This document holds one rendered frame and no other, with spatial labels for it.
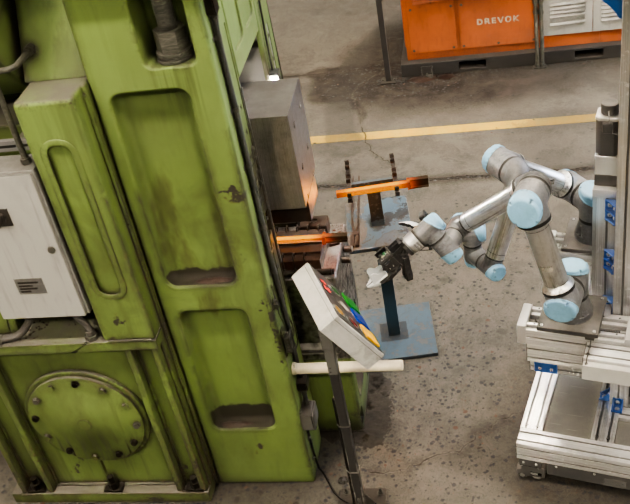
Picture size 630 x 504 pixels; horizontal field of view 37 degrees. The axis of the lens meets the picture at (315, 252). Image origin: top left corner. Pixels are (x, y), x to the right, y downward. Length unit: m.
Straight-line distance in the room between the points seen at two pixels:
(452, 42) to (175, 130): 4.22
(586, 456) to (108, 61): 2.35
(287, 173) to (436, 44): 3.86
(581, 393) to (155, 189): 2.00
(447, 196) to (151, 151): 2.84
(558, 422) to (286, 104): 1.74
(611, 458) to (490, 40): 4.01
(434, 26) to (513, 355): 3.20
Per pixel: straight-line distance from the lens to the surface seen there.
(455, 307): 4.95
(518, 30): 7.18
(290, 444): 4.06
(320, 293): 3.24
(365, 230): 4.35
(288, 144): 3.41
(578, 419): 4.09
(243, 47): 3.41
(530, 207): 3.15
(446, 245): 3.40
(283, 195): 3.53
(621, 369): 3.56
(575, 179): 3.96
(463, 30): 7.16
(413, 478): 4.17
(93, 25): 3.09
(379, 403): 4.49
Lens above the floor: 3.20
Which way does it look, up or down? 36 degrees down
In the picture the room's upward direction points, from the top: 11 degrees counter-clockwise
